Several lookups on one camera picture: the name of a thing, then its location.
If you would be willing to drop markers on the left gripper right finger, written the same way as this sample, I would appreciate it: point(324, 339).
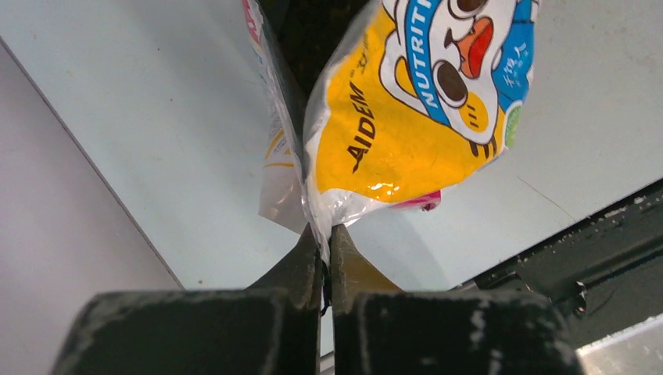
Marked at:
point(381, 329)

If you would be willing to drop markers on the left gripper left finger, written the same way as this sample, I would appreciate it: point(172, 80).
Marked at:
point(269, 327)

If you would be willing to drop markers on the pet food bag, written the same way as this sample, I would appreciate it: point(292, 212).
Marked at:
point(384, 104)

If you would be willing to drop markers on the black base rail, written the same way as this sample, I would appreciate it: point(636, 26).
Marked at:
point(602, 274)

